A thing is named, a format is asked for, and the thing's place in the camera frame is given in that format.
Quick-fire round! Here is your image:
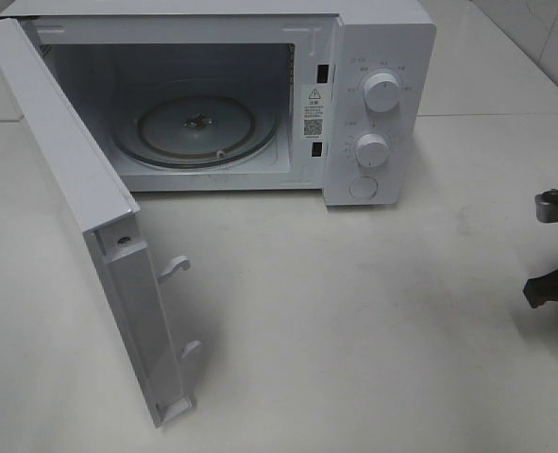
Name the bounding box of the upper white round knob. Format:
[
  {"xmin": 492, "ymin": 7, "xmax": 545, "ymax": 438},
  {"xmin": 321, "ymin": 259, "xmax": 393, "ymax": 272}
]
[{"xmin": 362, "ymin": 69, "xmax": 401, "ymax": 113}]

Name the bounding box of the white warning label sticker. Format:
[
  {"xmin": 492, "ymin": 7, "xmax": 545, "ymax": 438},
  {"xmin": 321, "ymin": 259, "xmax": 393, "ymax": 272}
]
[{"xmin": 300, "ymin": 84, "xmax": 330, "ymax": 140}]

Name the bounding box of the white microwave door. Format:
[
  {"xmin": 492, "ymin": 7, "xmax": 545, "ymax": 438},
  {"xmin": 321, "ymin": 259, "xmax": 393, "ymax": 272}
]
[{"xmin": 0, "ymin": 19, "xmax": 201, "ymax": 427}]

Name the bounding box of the lower white round knob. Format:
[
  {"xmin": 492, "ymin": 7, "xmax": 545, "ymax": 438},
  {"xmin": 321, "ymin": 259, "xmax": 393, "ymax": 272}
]
[{"xmin": 355, "ymin": 134, "xmax": 390, "ymax": 168}]

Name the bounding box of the white microwave oven body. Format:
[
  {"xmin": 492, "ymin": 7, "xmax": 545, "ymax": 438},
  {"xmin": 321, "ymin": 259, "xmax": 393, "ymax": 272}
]
[{"xmin": 0, "ymin": 1, "xmax": 436, "ymax": 206}]

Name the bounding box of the white round knob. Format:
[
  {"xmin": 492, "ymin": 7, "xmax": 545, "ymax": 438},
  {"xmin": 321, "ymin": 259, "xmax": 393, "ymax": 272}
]
[
  {"xmin": 355, "ymin": 134, "xmax": 390, "ymax": 168},
  {"xmin": 362, "ymin": 69, "xmax": 401, "ymax": 113}
]

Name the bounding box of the white round door button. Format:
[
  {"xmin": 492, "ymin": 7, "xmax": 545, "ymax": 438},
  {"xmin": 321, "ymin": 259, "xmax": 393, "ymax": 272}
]
[{"xmin": 348, "ymin": 176, "xmax": 379, "ymax": 200}]

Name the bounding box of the glass microwave turntable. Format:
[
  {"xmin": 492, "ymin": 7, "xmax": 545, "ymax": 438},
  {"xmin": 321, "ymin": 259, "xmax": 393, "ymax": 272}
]
[{"xmin": 112, "ymin": 94, "xmax": 280, "ymax": 169}]

